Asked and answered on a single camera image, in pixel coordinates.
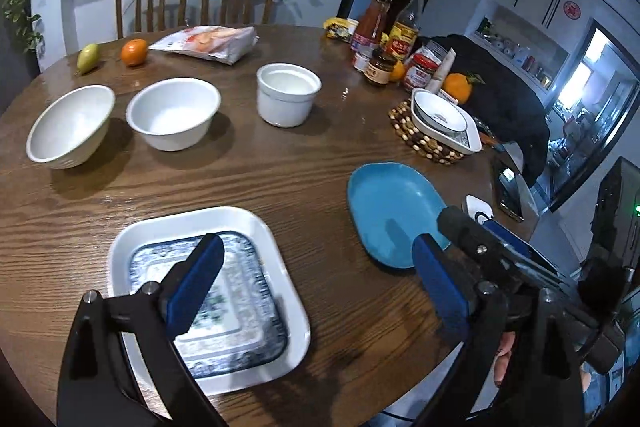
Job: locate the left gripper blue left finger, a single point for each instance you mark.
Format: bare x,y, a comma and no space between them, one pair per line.
188,282

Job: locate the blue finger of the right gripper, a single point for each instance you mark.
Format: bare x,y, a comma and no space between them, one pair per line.
466,234
518,245

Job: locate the brown sauce jar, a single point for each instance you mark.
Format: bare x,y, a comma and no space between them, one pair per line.
379,68

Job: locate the left corner green plant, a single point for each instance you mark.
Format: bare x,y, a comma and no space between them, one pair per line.
23,24

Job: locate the small patterned white bowl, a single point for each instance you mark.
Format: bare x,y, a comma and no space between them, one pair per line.
438,113

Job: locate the right hand painted nails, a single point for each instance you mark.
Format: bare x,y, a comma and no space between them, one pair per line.
504,353

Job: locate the black cloth bag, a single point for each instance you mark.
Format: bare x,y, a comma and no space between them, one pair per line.
503,102

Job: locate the wooden bead trivet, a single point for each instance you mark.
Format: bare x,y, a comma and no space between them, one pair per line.
420,143

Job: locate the swiss roll snack bag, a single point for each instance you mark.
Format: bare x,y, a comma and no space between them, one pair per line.
220,44

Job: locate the black smartphone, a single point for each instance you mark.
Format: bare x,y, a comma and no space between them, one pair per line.
506,190

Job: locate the blue patterned rectangular plate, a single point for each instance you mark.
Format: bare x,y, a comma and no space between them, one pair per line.
252,327

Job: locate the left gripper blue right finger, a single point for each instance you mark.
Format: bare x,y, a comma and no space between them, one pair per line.
450,304

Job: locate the medium white bowl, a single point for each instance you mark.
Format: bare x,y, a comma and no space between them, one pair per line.
173,114

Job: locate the yellow cap vinegar bottle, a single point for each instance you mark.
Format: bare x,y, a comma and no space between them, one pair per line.
405,30

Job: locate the large white bowl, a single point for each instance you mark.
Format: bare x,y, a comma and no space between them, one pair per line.
72,128

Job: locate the yellow snack packet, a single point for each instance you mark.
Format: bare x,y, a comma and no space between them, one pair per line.
338,28

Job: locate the red label chili jar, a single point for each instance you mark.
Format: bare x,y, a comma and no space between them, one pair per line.
419,72

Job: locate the orange mandarin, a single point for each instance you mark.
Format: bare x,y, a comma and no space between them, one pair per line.
134,52

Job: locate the red sauce bottle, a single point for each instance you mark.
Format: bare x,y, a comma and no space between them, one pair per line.
368,33

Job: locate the orange fruit with leaf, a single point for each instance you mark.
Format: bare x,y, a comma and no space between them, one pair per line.
460,86

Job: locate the white ramekin cup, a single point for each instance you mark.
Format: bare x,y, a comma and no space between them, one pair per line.
285,94

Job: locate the green pear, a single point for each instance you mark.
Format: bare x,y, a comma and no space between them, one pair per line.
88,58

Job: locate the blue oval plate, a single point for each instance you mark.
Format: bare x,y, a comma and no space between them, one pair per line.
391,205

